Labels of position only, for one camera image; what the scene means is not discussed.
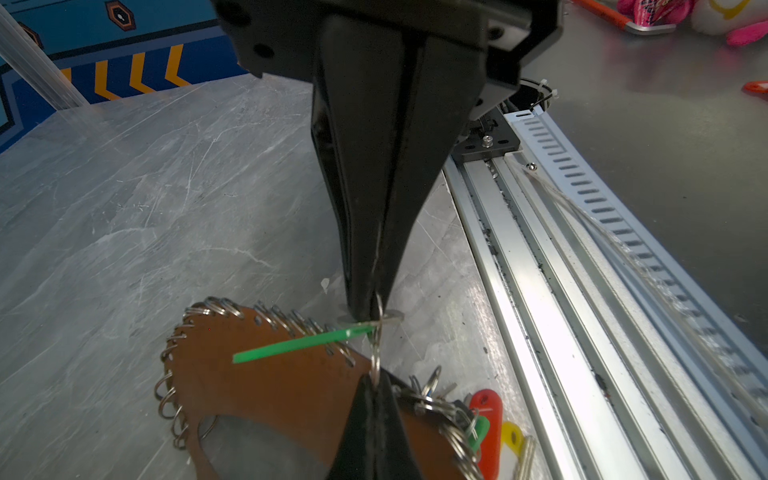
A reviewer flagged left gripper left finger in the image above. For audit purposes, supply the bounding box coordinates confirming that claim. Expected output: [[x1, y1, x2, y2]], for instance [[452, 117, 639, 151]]
[[326, 374, 376, 480]]

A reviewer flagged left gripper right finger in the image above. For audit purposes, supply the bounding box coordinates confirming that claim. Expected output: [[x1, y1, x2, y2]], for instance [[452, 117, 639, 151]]
[[374, 383, 422, 480]]

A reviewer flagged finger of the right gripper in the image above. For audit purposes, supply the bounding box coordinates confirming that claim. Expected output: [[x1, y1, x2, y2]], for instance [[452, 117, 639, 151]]
[[312, 15, 410, 318], [369, 37, 487, 315]]

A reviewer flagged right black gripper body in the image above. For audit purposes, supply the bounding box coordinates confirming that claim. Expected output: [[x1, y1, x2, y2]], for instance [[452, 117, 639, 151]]
[[212, 1, 563, 120]]

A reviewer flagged bunch of coloured keys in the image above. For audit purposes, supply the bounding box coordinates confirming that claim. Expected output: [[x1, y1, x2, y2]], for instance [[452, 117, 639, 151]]
[[393, 366, 537, 479]]

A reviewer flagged green key tag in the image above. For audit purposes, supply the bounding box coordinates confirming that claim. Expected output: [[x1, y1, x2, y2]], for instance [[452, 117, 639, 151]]
[[232, 323, 378, 364]]

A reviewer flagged pink plush toy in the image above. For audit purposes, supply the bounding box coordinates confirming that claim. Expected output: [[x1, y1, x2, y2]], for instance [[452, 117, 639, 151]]
[[616, 0, 767, 47]]

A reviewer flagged red key tag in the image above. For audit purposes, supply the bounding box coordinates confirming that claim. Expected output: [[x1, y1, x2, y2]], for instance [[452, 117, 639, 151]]
[[741, 81, 768, 98]]

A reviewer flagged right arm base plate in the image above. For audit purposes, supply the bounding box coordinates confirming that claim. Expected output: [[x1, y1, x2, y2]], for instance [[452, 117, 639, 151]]
[[451, 108, 521, 163]]

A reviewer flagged red handled tool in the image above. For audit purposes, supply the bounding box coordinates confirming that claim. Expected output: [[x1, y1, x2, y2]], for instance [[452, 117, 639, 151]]
[[573, 0, 677, 36]]

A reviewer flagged aluminium front rail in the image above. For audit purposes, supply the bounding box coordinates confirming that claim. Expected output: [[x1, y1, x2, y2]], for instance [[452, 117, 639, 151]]
[[444, 109, 767, 479]]

